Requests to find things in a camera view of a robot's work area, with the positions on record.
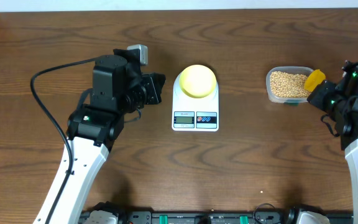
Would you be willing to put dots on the yellow plastic scoop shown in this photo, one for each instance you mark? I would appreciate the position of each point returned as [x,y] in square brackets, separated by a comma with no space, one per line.
[314,79]

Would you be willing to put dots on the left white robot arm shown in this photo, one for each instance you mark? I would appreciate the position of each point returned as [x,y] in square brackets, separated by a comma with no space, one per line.
[119,87]

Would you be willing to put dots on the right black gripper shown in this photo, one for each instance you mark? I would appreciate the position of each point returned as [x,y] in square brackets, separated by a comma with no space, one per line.
[316,98]

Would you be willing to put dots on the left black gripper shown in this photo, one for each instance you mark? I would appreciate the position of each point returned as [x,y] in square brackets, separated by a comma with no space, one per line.
[151,86]

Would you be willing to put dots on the clear plastic bean container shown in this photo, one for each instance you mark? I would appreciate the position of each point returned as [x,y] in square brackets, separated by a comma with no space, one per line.
[286,84]

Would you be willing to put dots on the yellow plastic bowl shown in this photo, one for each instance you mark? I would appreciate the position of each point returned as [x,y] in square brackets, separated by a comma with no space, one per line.
[197,81]

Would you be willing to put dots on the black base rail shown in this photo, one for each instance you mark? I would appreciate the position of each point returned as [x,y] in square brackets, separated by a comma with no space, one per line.
[107,212]

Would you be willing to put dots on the white digital kitchen scale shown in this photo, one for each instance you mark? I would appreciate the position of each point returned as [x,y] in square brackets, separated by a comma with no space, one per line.
[194,114]

